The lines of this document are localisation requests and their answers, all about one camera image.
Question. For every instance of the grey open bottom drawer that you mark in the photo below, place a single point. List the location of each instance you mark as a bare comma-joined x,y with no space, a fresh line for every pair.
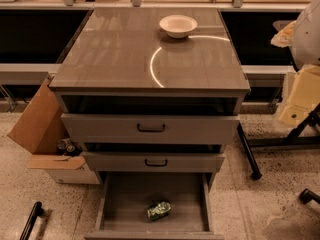
122,213

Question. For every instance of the black metal stand frame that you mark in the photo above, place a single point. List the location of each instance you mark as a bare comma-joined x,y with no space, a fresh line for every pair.
292,140

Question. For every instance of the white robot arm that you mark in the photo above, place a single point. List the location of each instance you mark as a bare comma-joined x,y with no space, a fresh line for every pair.
305,46

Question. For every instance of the brown cardboard box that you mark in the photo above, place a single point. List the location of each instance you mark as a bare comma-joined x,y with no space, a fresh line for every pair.
38,131

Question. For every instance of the cans inside cardboard box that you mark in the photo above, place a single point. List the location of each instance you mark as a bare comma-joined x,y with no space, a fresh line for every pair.
68,147

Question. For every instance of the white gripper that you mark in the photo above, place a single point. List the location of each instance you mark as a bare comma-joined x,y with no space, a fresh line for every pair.
307,39

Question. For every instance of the grey middle drawer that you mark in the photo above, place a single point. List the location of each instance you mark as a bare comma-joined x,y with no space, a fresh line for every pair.
154,162

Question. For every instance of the grey drawer cabinet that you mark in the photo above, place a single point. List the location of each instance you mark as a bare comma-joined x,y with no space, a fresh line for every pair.
123,63

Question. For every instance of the black caster bottom right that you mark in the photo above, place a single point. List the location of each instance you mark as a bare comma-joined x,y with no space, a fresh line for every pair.
307,196

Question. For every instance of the white ceramic bowl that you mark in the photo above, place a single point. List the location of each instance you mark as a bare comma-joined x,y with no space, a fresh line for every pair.
178,26

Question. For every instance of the grey top drawer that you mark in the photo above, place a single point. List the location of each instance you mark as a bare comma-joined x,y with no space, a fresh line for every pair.
150,129

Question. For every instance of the green soda can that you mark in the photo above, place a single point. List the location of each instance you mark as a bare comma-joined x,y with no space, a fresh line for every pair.
158,210

